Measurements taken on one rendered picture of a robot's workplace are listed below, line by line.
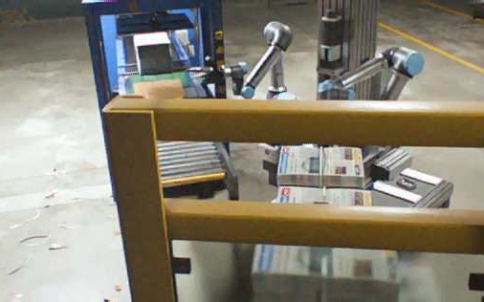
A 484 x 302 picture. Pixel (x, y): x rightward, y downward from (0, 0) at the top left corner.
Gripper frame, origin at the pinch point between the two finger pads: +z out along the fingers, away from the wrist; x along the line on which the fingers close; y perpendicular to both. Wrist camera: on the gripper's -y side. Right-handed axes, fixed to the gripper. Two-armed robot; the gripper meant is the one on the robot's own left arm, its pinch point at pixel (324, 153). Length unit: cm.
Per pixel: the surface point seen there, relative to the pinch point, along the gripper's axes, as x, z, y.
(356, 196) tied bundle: -12, 20, -51
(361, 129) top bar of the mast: -5, 8, -187
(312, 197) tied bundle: 5, 21, -53
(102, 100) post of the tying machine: 160, -43, 103
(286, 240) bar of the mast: 7, 27, -177
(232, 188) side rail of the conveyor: 49, 18, 20
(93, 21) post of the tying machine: 158, -94, 77
